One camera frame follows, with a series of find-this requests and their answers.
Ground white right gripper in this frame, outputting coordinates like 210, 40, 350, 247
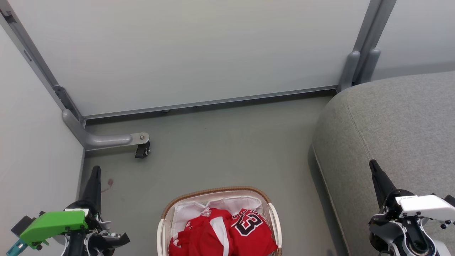
369, 160, 455, 256

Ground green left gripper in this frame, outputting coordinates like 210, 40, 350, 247
20, 166, 131, 256

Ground red shorts with white stripe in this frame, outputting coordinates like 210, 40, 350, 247
168, 207, 235, 256

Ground red jersey with number 23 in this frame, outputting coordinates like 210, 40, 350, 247
227, 208, 278, 256

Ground grey fabric sofa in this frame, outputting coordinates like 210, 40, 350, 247
309, 71, 455, 256

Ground grey partition foot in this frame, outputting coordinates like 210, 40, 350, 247
63, 109, 150, 151

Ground black caster wheel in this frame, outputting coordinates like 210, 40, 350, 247
135, 141, 151, 159

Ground white basket liner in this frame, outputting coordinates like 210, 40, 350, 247
171, 196, 263, 239

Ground white basket with wicker rim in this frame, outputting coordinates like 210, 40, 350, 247
157, 186, 283, 256

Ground left cable with teal connector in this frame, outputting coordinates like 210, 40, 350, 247
6, 238, 28, 256

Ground grey angled partition post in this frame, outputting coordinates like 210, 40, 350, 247
0, 7, 86, 125

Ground grey partition post with feet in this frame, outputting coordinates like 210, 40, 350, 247
337, 0, 397, 92

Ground grey partition bottom rail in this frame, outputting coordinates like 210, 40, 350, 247
82, 85, 338, 119

